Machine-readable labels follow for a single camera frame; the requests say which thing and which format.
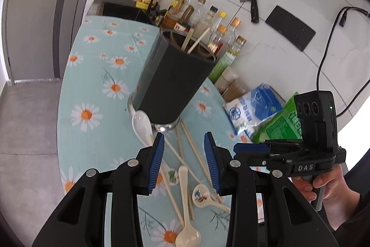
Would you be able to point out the beige plastic spoon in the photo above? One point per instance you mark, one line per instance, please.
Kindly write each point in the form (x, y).
(187, 232)

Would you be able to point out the plain white ceramic spoon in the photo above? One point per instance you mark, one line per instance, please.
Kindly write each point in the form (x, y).
(142, 124)

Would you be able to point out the brown spice jar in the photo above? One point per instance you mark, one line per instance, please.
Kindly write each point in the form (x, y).
(235, 92)

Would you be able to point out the tall bottle gold cap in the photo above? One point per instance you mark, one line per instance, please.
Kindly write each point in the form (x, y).
(234, 28)

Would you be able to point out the dark cylindrical utensil holder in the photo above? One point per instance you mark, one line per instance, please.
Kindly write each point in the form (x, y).
(167, 82)

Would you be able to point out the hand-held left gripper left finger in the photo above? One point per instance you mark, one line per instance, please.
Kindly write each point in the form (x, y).
(154, 166)

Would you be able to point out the green printed ceramic spoon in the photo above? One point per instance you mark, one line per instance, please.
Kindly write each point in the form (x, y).
(172, 177)

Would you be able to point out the large amber oil bottle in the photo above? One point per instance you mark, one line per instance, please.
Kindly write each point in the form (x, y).
(179, 2)

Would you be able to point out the pale spice jar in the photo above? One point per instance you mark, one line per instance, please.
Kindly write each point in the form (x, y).
(228, 77)

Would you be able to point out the light wooden chopstick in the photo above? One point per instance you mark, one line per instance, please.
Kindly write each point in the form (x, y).
(173, 200)
(189, 142)
(187, 41)
(196, 148)
(182, 160)
(199, 41)
(179, 157)

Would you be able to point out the colourful printed ceramic spoon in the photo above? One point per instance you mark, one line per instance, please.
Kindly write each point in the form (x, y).
(201, 196)

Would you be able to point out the dark soy sauce bottle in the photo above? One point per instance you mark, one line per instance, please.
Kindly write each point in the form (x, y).
(181, 27)

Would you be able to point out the green packet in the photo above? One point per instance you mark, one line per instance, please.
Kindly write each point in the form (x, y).
(277, 127)

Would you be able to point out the clear bottle black cap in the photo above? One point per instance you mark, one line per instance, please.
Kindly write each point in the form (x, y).
(206, 21)

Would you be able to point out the grey door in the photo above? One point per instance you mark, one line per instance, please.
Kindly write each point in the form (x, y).
(69, 27)

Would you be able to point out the red label bottle gold cap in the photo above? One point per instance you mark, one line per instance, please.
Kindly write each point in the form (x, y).
(218, 38)

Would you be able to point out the white salt bag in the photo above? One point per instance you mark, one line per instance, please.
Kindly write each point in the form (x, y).
(241, 116)

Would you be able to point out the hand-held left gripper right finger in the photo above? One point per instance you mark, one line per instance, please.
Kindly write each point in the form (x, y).
(212, 166)

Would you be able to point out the black wall outlet panel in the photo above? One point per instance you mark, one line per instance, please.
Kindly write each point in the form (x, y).
(290, 28)

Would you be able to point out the black kitchen sink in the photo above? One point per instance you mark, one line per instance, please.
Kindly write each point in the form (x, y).
(121, 9)

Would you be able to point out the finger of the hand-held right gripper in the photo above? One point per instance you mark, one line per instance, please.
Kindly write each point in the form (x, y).
(260, 154)

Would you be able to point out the clear bottle gold cap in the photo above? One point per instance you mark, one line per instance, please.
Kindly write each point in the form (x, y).
(194, 12)

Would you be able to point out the person's right hand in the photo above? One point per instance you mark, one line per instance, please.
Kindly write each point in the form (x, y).
(338, 192)

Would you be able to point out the person's right forearm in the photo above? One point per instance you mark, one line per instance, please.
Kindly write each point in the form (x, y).
(357, 231)

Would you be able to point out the daisy print tablecloth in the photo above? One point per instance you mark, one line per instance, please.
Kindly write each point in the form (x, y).
(95, 142)

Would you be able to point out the clear bottle yellow cap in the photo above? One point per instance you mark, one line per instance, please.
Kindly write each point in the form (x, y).
(220, 20)

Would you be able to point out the green label bottle gold cap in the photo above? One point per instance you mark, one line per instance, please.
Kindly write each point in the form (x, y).
(227, 61)

